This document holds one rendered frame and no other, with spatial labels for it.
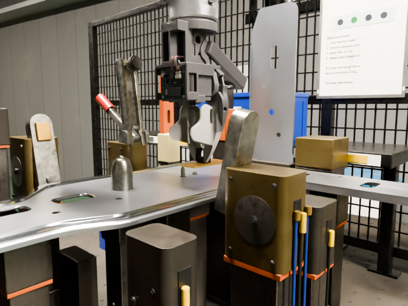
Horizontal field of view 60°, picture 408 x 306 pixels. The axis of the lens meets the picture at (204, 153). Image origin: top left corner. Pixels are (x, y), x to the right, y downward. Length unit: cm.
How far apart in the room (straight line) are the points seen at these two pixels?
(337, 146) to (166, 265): 48
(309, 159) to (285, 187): 34
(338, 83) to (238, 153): 64
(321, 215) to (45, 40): 522
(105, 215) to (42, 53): 524
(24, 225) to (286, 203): 28
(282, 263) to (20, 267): 29
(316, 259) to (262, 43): 49
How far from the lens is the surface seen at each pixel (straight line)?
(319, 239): 55
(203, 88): 53
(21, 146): 64
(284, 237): 42
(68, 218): 42
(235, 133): 44
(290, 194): 41
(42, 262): 44
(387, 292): 97
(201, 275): 69
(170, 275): 35
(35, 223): 42
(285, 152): 80
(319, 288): 61
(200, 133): 53
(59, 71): 526
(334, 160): 73
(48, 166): 64
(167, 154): 74
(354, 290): 94
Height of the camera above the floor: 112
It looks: 7 degrees down
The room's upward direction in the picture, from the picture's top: straight up
